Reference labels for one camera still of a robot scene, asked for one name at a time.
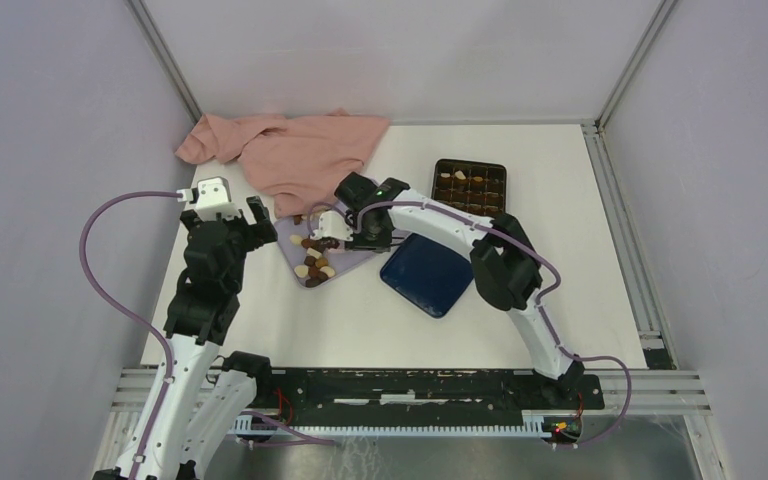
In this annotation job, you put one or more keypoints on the dark blue box lid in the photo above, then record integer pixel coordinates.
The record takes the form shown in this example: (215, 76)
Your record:
(427, 274)

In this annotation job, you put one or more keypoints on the white heart chocolate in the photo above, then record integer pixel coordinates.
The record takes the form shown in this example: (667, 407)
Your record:
(301, 271)

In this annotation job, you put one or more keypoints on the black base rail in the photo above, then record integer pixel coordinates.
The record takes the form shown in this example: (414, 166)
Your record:
(420, 398)

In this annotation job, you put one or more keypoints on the dark blue chocolate box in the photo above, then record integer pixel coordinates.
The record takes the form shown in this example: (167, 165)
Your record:
(485, 199)

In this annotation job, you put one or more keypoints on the pink handled metal tongs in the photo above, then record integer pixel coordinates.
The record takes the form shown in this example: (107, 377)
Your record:
(328, 244)

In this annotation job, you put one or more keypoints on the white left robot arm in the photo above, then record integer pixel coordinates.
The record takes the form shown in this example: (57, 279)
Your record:
(174, 437)

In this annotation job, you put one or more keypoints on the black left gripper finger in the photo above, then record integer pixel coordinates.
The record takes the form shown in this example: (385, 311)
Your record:
(261, 234)
(258, 210)

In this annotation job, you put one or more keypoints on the lilac plastic tray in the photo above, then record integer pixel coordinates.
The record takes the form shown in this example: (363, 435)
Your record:
(293, 243)

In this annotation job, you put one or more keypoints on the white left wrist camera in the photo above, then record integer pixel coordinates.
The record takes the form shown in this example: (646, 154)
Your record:
(210, 200)

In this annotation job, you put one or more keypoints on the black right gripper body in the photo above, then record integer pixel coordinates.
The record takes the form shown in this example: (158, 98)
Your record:
(370, 235)

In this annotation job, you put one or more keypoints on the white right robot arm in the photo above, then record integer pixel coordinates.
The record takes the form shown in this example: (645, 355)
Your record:
(508, 273)

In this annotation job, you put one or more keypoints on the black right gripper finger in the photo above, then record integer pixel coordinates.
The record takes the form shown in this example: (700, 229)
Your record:
(346, 231)
(369, 248)

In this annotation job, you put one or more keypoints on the pink cloth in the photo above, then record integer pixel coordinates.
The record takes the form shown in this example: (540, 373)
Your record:
(296, 161)

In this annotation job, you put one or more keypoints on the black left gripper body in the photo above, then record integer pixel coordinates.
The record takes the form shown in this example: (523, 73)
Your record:
(239, 232)

